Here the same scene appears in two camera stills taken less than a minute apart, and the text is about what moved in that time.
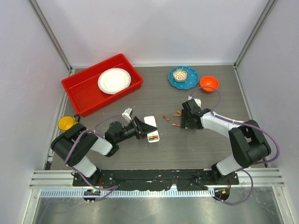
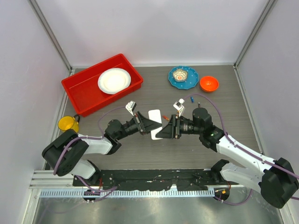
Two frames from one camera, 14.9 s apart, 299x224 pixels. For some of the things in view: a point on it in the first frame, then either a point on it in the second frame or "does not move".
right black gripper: x=184 y=123 → x=171 y=131
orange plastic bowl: x=209 y=81 does not move
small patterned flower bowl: x=180 y=75 does not move
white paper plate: x=114 y=81 does not move
